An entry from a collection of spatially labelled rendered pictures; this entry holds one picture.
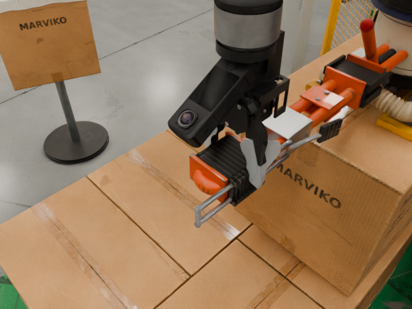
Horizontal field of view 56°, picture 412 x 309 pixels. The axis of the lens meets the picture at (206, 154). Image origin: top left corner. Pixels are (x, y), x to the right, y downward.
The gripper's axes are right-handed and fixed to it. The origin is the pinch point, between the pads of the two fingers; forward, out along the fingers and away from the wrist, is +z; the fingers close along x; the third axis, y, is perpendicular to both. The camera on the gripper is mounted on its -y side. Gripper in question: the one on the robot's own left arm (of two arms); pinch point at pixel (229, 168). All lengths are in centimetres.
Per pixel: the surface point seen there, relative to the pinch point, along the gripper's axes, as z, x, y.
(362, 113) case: 13.6, 0.2, 45.0
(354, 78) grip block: -2.3, -1.4, 31.4
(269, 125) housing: -1.3, 1.4, 10.7
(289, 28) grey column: 65, 103, 164
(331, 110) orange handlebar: 0.0, -2.5, 23.0
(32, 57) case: 43, 139, 21
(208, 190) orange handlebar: -0.3, -1.0, -5.3
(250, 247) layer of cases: 66, 16, 28
